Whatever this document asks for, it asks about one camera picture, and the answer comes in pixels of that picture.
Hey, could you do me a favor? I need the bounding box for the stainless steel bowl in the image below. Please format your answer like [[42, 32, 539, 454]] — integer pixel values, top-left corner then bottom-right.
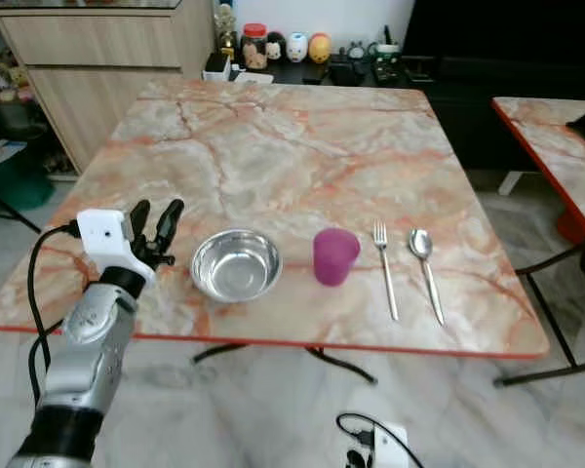
[[191, 228, 285, 304]]

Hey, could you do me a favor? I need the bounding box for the green plastic bin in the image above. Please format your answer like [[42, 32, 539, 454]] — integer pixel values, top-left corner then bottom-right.
[[0, 142, 57, 213]]

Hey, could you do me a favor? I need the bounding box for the large marble pattern folding table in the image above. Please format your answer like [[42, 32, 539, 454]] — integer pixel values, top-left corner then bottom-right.
[[0, 77, 552, 383]]

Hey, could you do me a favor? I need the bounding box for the light wooden cabinet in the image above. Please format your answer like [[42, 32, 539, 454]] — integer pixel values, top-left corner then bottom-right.
[[0, 0, 217, 175]]

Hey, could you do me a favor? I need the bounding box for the small white box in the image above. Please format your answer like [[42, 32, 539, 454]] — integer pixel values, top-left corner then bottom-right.
[[203, 51, 234, 83]]

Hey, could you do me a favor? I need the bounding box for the purple plastic cup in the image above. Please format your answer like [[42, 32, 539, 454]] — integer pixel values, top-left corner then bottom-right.
[[312, 226, 363, 288]]

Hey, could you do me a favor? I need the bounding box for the silver metal fork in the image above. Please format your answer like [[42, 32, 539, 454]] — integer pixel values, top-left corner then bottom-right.
[[371, 221, 401, 324]]

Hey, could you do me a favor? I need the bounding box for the red lid glass jar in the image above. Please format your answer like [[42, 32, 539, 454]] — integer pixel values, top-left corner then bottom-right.
[[241, 22, 270, 71]]

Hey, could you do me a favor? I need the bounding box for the gold figurine trophy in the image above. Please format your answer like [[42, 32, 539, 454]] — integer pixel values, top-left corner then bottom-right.
[[214, 2, 239, 57]]

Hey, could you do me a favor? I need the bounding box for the black egg figurine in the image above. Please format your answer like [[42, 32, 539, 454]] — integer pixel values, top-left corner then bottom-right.
[[266, 31, 288, 62]]

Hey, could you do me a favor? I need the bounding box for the white egg figurine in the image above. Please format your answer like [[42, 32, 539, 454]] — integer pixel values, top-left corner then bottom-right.
[[285, 31, 309, 63]]

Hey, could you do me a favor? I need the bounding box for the silver metal spoon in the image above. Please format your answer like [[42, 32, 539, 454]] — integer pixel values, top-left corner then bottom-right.
[[407, 228, 447, 328]]

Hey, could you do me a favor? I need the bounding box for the yellow egg figurine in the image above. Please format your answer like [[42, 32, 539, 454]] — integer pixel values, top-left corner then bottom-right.
[[308, 31, 332, 65]]

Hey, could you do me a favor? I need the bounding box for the dark green white gadget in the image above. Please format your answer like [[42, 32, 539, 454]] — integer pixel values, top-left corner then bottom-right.
[[371, 41, 404, 84]]

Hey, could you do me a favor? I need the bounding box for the red stool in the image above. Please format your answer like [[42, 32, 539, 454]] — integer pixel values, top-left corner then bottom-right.
[[555, 208, 585, 247]]

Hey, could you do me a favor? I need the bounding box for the marble table with red edge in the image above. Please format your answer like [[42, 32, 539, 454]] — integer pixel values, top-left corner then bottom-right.
[[490, 95, 585, 387]]

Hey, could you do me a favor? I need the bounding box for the black television screen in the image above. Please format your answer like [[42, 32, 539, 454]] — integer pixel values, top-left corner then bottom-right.
[[402, 0, 585, 67]]

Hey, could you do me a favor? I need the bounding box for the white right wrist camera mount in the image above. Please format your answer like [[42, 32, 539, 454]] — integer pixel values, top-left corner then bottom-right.
[[369, 420, 411, 468]]

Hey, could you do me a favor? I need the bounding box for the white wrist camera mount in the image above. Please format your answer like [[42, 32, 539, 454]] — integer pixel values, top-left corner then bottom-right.
[[369, 420, 411, 468], [76, 208, 159, 286]]

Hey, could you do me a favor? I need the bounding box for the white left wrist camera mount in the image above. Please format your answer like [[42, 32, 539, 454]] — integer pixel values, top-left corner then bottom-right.
[[76, 208, 159, 286]]

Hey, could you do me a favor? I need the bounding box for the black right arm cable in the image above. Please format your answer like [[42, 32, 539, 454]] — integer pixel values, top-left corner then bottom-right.
[[335, 411, 428, 468]]

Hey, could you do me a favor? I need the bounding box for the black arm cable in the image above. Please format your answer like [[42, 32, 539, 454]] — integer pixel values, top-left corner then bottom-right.
[[335, 411, 428, 468], [26, 221, 84, 410]]

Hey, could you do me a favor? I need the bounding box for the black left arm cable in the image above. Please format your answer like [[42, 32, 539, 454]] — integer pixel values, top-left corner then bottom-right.
[[26, 221, 84, 410]]

